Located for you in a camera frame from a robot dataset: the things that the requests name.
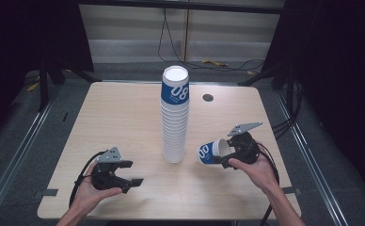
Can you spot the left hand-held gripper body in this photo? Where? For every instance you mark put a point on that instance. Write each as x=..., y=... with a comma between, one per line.
x=105, y=175

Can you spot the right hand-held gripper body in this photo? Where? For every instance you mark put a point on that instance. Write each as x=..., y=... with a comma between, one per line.
x=245, y=147

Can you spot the blue white paper cup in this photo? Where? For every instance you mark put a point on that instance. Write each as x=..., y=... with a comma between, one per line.
x=207, y=153

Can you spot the stack of blue white paper cups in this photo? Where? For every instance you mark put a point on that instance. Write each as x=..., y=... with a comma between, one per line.
x=174, y=132

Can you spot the person's left hand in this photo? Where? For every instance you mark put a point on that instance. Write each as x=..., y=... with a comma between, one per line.
x=89, y=193

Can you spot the person's right hand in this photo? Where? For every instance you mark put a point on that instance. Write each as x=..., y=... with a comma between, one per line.
x=259, y=174

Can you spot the dark round table grommet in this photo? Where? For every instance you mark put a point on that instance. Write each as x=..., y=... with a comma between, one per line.
x=208, y=97

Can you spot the grey tape strip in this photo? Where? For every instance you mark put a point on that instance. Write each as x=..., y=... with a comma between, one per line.
x=47, y=192
x=291, y=190

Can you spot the black metal stand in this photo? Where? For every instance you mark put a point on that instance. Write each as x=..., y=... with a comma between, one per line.
x=44, y=81
x=281, y=75

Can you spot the yellow scrap on floor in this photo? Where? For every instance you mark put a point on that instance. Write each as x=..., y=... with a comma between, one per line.
x=215, y=62

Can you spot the black curtain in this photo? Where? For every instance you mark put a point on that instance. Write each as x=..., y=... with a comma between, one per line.
x=334, y=78
x=23, y=37

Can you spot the yellow tape piece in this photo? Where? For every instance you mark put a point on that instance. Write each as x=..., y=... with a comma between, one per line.
x=32, y=87

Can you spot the black overhead beam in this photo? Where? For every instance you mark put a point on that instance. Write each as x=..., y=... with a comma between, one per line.
x=183, y=6

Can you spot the metal floor rail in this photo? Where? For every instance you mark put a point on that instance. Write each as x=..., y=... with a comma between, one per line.
x=312, y=160
x=14, y=163

